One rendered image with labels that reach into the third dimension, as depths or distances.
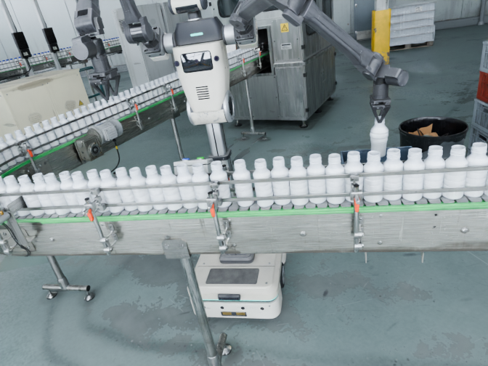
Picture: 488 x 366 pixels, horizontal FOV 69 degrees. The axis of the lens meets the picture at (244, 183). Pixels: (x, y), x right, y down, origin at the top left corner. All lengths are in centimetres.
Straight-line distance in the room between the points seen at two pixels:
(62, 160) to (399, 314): 223
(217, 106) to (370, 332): 142
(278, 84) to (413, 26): 617
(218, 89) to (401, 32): 898
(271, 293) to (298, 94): 330
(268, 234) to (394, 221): 41
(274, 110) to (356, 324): 348
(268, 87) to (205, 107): 326
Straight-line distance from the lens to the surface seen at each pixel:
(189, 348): 216
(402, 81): 144
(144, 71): 712
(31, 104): 510
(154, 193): 131
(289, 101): 489
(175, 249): 138
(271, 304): 204
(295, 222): 121
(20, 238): 164
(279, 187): 118
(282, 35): 476
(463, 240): 133
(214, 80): 170
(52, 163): 253
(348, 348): 206
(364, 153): 174
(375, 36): 865
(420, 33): 1060
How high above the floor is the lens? 163
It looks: 27 degrees down
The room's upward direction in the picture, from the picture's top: 9 degrees counter-clockwise
